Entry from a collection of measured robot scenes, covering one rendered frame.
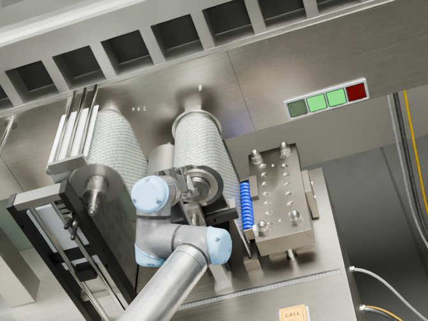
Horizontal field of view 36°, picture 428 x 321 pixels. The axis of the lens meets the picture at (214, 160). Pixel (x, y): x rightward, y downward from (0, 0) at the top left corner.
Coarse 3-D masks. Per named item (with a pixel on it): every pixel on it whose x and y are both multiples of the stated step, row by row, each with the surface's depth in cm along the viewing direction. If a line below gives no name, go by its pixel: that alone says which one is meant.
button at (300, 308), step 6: (294, 306) 176; (300, 306) 176; (282, 312) 176; (288, 312) 176; (294, 312) 175; (300, 312) 174; (282, 318) 175; (288, 318) 174; (294, 318) 173; (300, 318) 173; (306, 318) 172
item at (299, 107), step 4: (288, 104) 199; (292, 104) 199; (296, 104) 199; (300, 104) 199; (304, 104) 199; (292, 108) 199; (296, 108) 199; (300, 108) 199; (304, 108) 200; (292, 112) 200; (296, 112) 200; (300, 112) 200; (304, 112) 200; (292, 116) 201
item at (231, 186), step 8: (224, 152) 195; (224, 160) 192; (224, 168) 188; (232, 168) 202; (224, 176) 185; (232, 176) 198; (224, 184) 182; (232, 184) 195; (224, 192) 179; (232, 192) 191; (240, 200) 201; (240, 208) 197; (240, 216) 193; (240, 224) 190; (240, 232) 187
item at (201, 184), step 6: (186, 180) 173; (192, 180) 172; (198, 180) 172; (204, 180) 173; (198, 186) 173; (204, 186) 173; (204, 192) 174; (192, 198) 176; (198, 198) 176; (204, 198) 176
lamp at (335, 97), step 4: (332, 92) 196; (336, 92) 196; (340, 92) 196; (328, 96) 197; (332, 96) 197; (336, 96) 197; (340, 96) 197; (344, 96) 197; (332, 100) 198; (336, 100) 198; (340, 100) 198; (344, 100) 198; (332, 104) 199; (336, 104) 199
